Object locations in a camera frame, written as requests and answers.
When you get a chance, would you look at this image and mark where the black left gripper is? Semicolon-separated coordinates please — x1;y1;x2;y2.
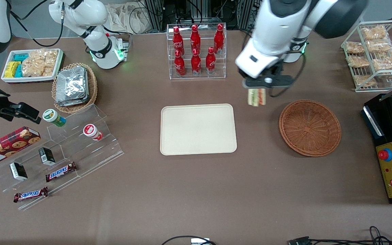
239;66;294;94

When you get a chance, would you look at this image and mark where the triangular sandwich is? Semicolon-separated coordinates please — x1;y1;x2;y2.
247;88;267;107

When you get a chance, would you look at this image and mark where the white rectangular snack tray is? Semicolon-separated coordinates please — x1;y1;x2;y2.
1;48;64;84

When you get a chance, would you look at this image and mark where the round brown wicker basket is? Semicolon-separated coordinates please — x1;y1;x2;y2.
279;99;342;157

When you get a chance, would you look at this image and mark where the cream plastic tray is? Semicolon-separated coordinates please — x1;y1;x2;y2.
160;103;238;156

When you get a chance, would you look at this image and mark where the oval tan wicker basket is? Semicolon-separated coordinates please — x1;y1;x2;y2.
51;63;98;114

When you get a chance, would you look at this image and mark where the red tartan cookie box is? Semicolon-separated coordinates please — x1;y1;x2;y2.
0;126;41;168

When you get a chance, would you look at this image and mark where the green lid snack cup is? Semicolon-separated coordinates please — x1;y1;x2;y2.
43;109;66;127

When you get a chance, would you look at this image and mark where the yellow snack pack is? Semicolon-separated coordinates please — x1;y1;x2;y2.
4;61;21;78

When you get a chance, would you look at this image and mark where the clear rice cracker bag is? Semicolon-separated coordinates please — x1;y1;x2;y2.
21;59;49;77
29;49;59;67

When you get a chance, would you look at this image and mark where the small black box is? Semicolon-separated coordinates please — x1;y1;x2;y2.
10;162;28;181
38;147;56;166

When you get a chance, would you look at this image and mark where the red cola bottle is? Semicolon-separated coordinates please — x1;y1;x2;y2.
206;47;216;75
191;49;202;76
214;23;225;54
174;50;186;77
173;26;185;56
190;24;201;55

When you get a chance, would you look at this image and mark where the silver foil packet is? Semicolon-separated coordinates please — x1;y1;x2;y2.
55;92;90;107
56;67;88;101

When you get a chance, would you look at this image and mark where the clear acrylic bottle rack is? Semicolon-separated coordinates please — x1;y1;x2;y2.
166;23;227;80

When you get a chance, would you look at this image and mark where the brown Snickers bar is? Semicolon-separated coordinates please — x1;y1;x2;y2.
13;186;49;203
45;162;77;182

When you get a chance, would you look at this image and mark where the red lid snack cup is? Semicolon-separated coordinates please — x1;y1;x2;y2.
83;124;103;141

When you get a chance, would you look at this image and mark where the clear acrylic stepped display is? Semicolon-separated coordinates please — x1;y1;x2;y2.
0;104;125;211

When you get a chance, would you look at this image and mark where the black control box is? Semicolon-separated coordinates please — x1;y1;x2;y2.
361;94;392;205

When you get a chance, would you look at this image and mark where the beige cloth bag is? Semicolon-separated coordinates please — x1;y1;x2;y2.
106;3;153;34

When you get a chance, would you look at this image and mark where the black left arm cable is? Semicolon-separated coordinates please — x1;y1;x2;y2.
268;51;306;98

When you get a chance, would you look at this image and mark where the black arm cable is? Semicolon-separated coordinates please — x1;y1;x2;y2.
10;0;64;47
268;51;306;98

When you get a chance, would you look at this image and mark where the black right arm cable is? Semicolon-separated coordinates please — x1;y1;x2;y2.
10;0;64;47

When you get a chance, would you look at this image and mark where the aluminium frame post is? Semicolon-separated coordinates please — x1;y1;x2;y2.
143;0;165;32
236;0;256;30

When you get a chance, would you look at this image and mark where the white wire rack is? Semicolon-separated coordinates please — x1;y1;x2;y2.
341;20;392;93

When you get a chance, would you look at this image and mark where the black connector with cables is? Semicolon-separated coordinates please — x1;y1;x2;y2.
287;226;392;245

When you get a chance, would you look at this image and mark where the black cable with white plug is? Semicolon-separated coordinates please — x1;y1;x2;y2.
161;235;217;245

